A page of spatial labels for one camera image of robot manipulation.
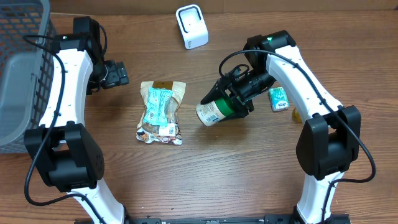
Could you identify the teal wipes packet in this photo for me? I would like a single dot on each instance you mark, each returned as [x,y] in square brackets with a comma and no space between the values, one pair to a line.
[157,101]

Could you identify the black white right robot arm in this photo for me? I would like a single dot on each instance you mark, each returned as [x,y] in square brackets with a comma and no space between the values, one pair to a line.
[328,143]

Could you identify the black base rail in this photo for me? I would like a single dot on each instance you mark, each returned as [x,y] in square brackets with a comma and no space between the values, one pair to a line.
[211,220]

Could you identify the green lid jar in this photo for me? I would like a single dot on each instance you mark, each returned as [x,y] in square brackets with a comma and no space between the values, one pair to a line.
[215,111]

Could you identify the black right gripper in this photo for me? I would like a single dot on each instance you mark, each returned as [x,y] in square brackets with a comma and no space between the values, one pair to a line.
[240,98]

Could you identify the white barcode scanner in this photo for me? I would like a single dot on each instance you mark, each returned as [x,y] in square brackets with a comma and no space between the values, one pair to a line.
[192,26]

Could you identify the grey plastic basket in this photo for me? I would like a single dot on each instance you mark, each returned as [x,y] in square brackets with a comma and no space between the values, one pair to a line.
[26,70]

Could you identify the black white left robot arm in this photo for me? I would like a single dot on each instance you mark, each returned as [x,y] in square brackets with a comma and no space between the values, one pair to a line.
[62,150]

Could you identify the brown snack pouch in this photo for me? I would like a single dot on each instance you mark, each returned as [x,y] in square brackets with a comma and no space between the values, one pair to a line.
[169,134]

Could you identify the yellow dish soap bottle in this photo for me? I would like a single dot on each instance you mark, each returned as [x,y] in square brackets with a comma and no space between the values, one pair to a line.
[296,116]

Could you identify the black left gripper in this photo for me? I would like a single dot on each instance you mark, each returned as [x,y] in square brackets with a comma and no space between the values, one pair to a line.
[119,74]

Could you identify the teal tissue pack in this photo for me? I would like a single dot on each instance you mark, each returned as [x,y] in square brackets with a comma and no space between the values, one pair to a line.
[278,99]

